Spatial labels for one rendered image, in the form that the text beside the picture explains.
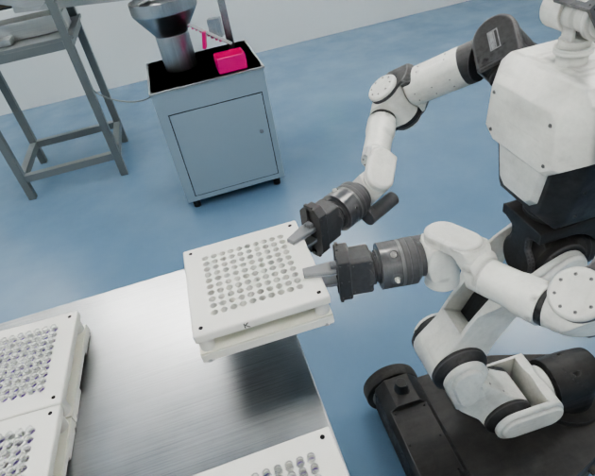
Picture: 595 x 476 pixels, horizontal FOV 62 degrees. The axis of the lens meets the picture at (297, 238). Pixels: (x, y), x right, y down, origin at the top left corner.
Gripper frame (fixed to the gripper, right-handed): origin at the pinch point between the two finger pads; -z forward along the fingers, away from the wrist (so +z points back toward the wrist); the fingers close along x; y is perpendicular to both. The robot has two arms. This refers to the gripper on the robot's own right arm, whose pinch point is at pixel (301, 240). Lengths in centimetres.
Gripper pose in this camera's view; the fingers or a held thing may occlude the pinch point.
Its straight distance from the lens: 100.3
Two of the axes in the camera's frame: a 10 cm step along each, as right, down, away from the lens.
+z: 6.8, -5.2, 5.2
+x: 1.3, 7.8, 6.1
